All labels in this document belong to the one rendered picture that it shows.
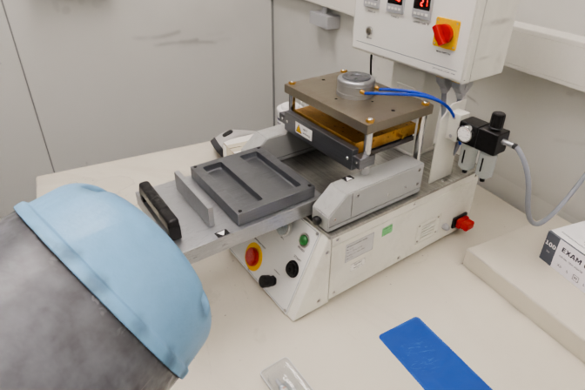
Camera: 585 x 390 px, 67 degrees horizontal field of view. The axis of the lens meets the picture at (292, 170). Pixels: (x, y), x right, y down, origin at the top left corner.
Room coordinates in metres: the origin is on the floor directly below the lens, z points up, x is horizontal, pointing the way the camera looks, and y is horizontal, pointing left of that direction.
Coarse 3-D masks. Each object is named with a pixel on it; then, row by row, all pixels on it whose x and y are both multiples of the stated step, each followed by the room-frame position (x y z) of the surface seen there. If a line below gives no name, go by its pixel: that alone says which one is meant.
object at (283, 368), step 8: (280, 360) 0.50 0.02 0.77; (288, 360) 0.50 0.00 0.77; (272, 368) 0.48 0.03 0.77; (280, 368) 0.48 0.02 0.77; (288, 368) 0.48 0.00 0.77; (264, 376) 0.47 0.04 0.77; (272, 376) 0.47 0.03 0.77; (280, 376) 0.47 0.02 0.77; (288, 376) 0.47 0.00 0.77; (296, 376) 0.47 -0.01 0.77; (272, 384) 0.45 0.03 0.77; (280, 384) 0.45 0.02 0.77; (288, 384) 0.45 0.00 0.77; (296, 384) 0.45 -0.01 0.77; (304, 384) 0.45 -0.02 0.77
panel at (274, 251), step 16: (304, 224) 0.69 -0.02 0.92; (256, 240) 0.76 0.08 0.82; (272, 240) 0.73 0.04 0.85; (288, 240) 0.70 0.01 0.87; (240, 256) 0.77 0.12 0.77; (272, 256) 0.71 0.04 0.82; (288, 256) 0.68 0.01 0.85; (304, 256) 0.65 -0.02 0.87; (256, 272) 0.72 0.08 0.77; (272, 272) 0.69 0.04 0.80; (304, 272) 0.63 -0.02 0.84; (272, 288) 0.66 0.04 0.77; (288, 288) 0.64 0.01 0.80; (288, 304) 0.62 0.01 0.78
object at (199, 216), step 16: (176, 176) 0.72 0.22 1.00; (160, 192) 0.72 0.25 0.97; (176, 192) 0.72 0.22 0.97; (192, 192) 0.66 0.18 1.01; (144, 208) 0.68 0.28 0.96; (176, 208) 0.67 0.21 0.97; (192, 208) 0.67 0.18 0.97; (208, 208) 0.61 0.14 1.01; (288, 208) 0.67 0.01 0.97; (304, 208) 0.68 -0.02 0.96; (160, 224) 0.62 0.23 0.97; (192, 224) 0.62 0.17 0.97; (208, 224) 0.61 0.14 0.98; (224, 224) 0.62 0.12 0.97; (256, 224) 0.62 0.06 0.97; (272, 224) 0.64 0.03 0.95; (176, 240) 0.58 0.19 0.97; (192, 240) 0.58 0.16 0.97; (208, 240) 0.58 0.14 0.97; (224, 240) 0.59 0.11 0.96; (240, 240) 0.60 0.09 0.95; (192, 256) 0.55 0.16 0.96; (208, 256) 0.57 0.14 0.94
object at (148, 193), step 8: (144, 184) 0.69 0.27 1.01; (144, 192) 0.67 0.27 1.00; (152, 192) 0.66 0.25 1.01; (144, 200) 0.69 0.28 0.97; (152, 200) 0.63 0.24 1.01; (160, 200) 0.63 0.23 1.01; (152, 208) 0.63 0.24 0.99; (160, 208) 0.61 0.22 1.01; (168, 208) 0.61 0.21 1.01; (160, 216) 0.60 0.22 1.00; (168, 216) 0.59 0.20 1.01; (168, 224) 0.57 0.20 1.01; (176, 224) 0.58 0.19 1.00; (168, 232) 0.57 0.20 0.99; (176, 232) 0.58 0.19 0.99
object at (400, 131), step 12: (300, 108) 0.93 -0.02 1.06; (312, 108) 0.93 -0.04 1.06; (312, 120) 0.87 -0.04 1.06; (324, 120) 0.87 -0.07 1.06; (336, 120) 0.87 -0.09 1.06; (336, 132) 0.81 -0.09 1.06; (348, 132) 0.81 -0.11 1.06; (360, 132) 0.81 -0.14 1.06; (384, 132) 0.81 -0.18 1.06; (396, 132) 0.82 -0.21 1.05; (408, 132) 0.85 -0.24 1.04; (360, 144) 0.77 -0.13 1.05; (372, 144) 0.79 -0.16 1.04; (384, 144) 0.81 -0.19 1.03; (396, 144) 0.83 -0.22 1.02
